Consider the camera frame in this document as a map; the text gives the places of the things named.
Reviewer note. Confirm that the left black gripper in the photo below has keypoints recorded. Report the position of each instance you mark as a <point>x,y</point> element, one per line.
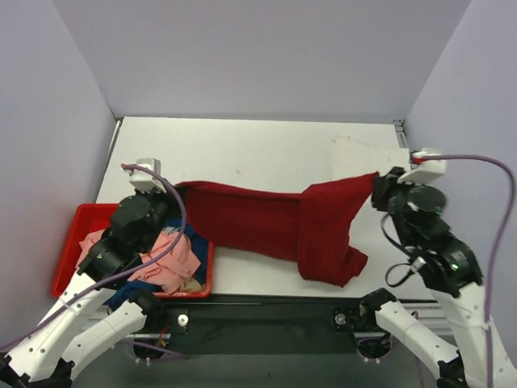
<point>169,200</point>

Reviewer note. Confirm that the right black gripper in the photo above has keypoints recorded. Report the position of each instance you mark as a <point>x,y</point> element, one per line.
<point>384,191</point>

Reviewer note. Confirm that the dark red t-shirt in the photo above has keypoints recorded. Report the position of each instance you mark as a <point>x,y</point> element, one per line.
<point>311,228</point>

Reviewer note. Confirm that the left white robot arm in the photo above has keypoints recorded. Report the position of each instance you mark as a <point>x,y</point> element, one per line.
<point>59,348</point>

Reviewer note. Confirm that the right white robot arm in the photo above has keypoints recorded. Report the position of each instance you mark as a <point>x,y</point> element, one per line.
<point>449,269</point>

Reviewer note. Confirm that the navy blue t-shirt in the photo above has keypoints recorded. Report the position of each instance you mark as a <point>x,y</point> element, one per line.
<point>199,246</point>

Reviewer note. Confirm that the red plastic bin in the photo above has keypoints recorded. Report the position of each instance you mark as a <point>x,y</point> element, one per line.
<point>89,218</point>

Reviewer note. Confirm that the pink t-shirt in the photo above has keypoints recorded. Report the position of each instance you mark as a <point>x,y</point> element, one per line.
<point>170,272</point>

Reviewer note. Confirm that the beige t-shirt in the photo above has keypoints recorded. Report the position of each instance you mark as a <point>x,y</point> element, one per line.
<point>191,286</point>

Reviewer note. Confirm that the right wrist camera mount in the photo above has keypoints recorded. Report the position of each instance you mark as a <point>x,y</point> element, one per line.
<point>424,168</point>

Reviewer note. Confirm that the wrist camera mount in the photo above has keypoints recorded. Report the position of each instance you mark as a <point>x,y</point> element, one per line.
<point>143,179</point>
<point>424,168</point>

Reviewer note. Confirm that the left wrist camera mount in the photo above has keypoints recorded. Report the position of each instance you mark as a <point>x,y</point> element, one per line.
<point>143,179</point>

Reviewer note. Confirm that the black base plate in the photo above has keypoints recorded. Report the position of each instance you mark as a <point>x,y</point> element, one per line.
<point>263,325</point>

